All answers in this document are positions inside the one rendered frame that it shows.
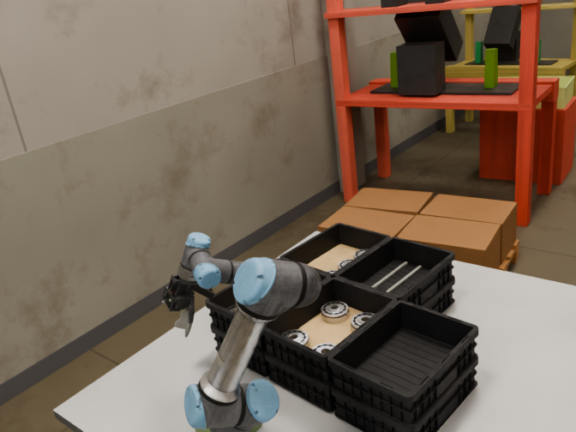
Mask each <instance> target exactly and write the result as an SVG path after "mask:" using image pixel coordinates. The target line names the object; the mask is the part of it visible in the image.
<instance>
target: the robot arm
mask: <svg viewBox="0 0 576 432"><path fill-rule="evenodd" d="M210 244H211V239H210V238H209V237H208V236H207V235H205V234H203V233H200V232H193V233H191V234H189V236H188V239H187V242H186V243H185V247H184V251H183V256H182V259H181V261H180V264H179V268H178V270H177V274H172V275H171V280H170V283H169V286H166V287H165V291H166V290H167V291H166V293H165V291H164V294H163V297H162V299H164V301H162V303H165V304H166V305H167V307H168V309H169V310H170V312H172V311H175V312H177V311H180V310H181V309H187V310H183V311H182V312H181V318H180V319H179V320H177V321H176V322H175V327H177V328H182V329H185V338H187V337H188V335H189V332H190V329H191V327H192V323H193V321H194V316H195V305H194V303H195V296H194V294H195V293H194V292H193V291H195V292H197V293H199V294H201V295H202V296H204V297H207V298H209V299H212V298H213V297H214V296H215V294H214V292H213V290H212V288H213V287H215V286H217V285H218V284H230V285H233V294H234V297H235V298H236V304H237V306H238V308H237V312H236V314H235V315H234V318H233V320H232V322H231V325H230V327H229V329H228V331H227V334H226V336H225V338H224V341H223V343H222V345H221V346H220V349H219V352H218V354H217V356H216V358H215V360H214V362H213V366H212V368H211V369H210V370H209V371H207V372H205V373H204V374H203V375H202V376H201V378H200V380H199V383H198V384H194V383H193V384H191V385H188V386H187V388H186V391H185V394H184V410H185V415H186V418H187V421H188V423H189V425H190V426H191V427H192V428H194V429H210V430H211V432H250V430H252V428H254V427H256V426H258V425H260V424H263V423H267V422H269V421H270V420H271V419H272V418H274V417H275V416H276V414H277V412H278V410H279V395H278V393H277V391H276V389H275V387H274V386H273V385H272V384H271V383H270V382H269V381H266V380H263V379H258V380H253V381H252V382H250V383H239V382H240V380H241V379H242V377H243V374H244V371H245V370H246V368H247V366H248V364H249V361H250V359H251V358H252V356H253V353H254V351H255V348H256V346H257V345H258V343H259V341H260V339H261V336H262V334H263V332H264V330H265V328H266V326H267V324H268V322H269V321H273V320H275V319H276V318H277V317H278V315H279V312H280V310H281V309H282V308H283V307H287V308H302V307H305V306H308V305H310V304H312V303H313V302H314V301H315V300H316V299H317V298H318V296H319V295H320V293H321V277H320V275H319V274H318V272H317V271H316V270H315V269H314V268H312V267H311V266H309V265H307V264H304V263H301V262H294V261H281V260H274V259H269V258H266V257H262V258H250V259H248V260H246V261H245V262H243V261H229V260H221V259H214V258H212V256H211V254H210V252H209V248H210Z"/></svg>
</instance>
